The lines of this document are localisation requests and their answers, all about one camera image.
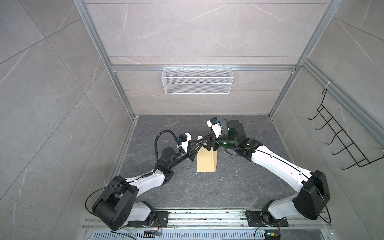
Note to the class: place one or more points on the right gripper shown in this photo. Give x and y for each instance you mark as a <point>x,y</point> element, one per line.
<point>210,140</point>

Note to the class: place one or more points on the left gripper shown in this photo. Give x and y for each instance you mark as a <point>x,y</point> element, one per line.
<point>190,152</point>

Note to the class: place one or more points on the yellow kraft envelope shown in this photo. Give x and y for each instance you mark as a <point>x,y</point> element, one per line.
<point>207,160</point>

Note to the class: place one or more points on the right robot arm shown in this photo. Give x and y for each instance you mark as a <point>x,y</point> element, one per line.
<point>312,190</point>

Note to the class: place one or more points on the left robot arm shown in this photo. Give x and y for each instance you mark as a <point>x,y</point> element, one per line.
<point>117,205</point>

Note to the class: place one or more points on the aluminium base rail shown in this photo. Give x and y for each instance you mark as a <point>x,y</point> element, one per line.
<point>200,224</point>

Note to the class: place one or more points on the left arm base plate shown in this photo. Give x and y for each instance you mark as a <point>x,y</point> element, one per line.
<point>158,218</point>

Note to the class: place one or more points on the white wire mesh basket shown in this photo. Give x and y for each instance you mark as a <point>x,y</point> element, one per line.
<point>197,80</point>

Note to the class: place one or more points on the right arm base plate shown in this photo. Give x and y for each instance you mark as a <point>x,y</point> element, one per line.
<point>258,220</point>

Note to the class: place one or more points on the black wire hook rack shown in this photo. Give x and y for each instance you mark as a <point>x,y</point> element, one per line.
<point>339,133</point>

